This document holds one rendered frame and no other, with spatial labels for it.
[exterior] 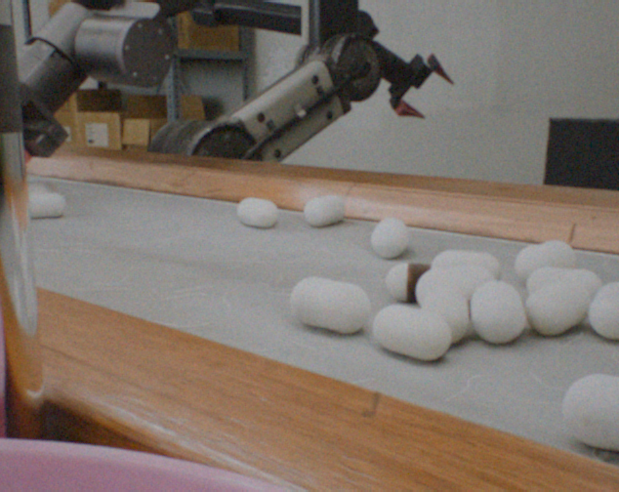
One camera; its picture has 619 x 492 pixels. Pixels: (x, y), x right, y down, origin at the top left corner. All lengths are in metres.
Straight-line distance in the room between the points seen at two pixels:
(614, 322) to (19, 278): 0.22
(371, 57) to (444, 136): 1.52
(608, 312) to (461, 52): 2.40
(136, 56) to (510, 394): 0.46
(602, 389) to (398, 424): 0.07
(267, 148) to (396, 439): 0.93
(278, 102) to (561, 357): 0.84
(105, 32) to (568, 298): 0.45
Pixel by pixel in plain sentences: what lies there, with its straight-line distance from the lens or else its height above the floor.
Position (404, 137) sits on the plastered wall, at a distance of 2.81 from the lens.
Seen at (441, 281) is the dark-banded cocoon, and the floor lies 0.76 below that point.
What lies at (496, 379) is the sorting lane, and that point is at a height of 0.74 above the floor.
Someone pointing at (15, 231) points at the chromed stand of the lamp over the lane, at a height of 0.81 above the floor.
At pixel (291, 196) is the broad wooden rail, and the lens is 0.61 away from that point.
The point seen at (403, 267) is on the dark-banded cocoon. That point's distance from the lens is 0.35.
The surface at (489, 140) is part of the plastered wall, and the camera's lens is 2.63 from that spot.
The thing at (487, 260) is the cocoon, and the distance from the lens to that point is 0.37.
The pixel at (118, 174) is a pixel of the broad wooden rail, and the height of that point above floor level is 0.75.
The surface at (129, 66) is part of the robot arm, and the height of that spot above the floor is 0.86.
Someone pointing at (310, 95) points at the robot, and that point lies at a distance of 1.12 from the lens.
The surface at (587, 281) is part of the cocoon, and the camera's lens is 0.35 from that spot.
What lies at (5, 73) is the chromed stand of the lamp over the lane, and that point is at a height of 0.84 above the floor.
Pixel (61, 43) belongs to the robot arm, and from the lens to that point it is 0.69.
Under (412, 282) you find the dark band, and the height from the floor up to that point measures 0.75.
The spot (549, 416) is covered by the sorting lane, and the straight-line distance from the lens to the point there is 0.24.
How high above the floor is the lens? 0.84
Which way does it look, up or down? 12 degrees down
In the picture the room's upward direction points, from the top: straight up
